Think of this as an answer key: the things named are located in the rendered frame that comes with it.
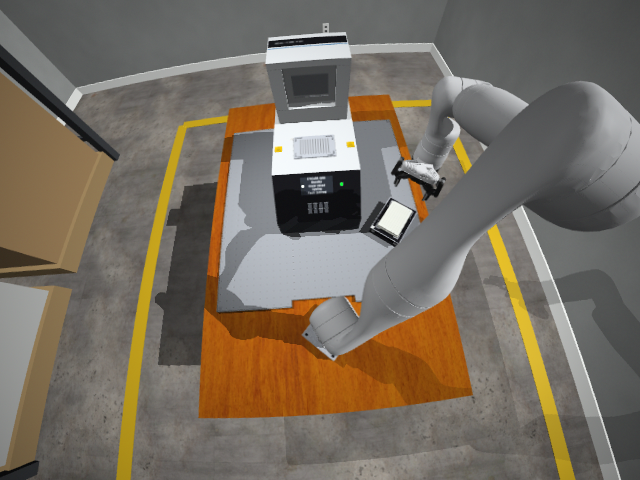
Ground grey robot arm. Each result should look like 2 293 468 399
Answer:
309 76 640 356

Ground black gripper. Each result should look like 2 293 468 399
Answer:
391 157 446 201

